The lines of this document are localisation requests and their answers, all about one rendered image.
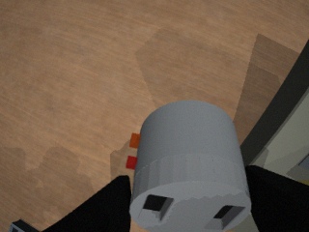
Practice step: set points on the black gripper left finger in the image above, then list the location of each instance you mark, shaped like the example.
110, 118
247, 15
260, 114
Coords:
107, 211

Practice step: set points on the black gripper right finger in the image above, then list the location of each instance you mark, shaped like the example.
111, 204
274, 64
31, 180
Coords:
279, 204

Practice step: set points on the grey cylinder with two slots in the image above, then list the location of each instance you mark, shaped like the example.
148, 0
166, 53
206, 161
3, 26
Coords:
188, 174

